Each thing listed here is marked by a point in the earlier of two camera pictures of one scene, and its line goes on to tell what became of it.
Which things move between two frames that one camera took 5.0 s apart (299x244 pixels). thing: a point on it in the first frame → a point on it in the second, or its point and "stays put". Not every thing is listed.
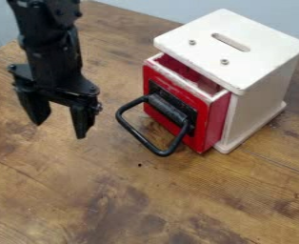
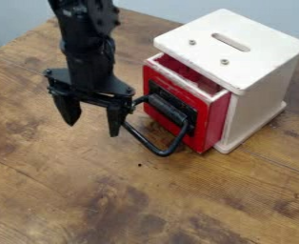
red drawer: [186, 102] stays put
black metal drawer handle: [172, 111] stays put
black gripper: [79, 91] → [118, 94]
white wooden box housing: [245, 59] stays put
